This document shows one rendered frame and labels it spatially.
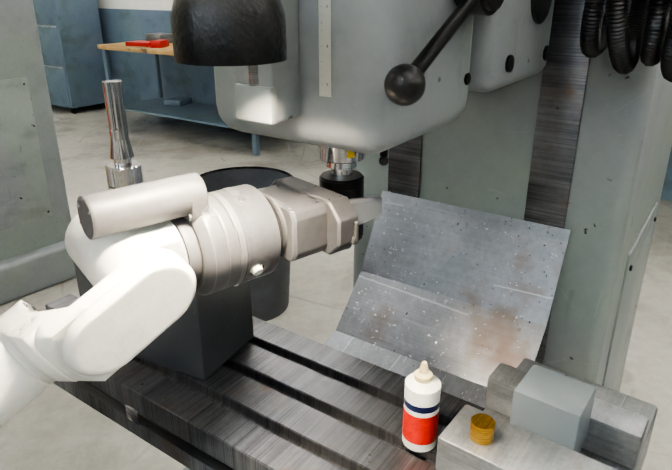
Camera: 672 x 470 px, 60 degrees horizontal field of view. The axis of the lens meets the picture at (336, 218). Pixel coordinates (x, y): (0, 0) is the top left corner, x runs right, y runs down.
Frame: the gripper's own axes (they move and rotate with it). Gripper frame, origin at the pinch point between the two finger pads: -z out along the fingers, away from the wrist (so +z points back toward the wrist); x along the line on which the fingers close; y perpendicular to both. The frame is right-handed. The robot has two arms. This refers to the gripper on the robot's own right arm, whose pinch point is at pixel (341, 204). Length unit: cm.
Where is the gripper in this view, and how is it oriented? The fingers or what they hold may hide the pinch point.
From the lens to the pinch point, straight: 62.4
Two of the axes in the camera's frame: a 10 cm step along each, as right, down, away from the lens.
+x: -6.5, -2.8, 7.1
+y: 0.0, 9.3, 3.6
